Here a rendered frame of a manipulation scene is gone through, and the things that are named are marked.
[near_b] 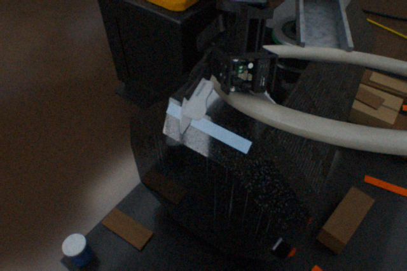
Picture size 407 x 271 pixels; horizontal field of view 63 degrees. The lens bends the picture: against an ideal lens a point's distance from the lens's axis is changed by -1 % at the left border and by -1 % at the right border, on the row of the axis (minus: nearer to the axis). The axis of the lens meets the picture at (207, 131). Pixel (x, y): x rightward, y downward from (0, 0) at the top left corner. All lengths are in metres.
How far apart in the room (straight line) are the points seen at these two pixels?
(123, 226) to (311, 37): 1.24
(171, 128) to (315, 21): 0.54
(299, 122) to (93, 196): 1.57
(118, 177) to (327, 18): 1.36
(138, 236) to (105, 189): 0.35
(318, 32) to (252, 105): 0.55
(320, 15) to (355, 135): 0.67
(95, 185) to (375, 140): 1.66
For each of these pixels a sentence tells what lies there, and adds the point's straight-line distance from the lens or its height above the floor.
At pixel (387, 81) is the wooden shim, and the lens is 2.54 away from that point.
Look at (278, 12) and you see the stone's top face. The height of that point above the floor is 0.80.
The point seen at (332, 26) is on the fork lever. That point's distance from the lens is 1.02.
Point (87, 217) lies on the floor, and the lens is 1.85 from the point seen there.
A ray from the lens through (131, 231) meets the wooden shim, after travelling 1.72.
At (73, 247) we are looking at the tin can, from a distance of 1.63.
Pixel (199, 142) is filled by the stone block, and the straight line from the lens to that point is 1.06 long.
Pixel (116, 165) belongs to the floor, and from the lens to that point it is 1.98.
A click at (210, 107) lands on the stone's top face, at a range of 1.07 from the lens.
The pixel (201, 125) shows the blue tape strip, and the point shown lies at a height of 0.78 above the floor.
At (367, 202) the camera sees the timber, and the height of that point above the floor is 0.13.
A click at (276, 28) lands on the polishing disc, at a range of 1.35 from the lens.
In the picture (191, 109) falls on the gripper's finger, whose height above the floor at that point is 1.21.
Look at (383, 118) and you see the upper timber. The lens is 2.10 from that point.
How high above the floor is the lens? 1.56
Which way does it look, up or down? 49 degrees down
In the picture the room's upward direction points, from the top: straight up
